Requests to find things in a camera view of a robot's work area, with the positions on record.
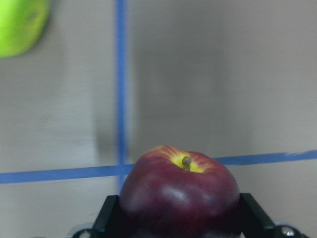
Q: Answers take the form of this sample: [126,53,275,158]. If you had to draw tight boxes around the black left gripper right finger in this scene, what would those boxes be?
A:
[240,193,275,238]

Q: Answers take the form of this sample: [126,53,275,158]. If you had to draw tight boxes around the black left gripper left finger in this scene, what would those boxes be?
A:
[93,195,121,238]

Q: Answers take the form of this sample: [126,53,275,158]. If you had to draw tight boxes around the dark red apple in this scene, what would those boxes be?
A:
[119,146,241,238]

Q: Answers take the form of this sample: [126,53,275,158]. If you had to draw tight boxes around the green apple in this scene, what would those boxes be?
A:
[0,0,51,58]

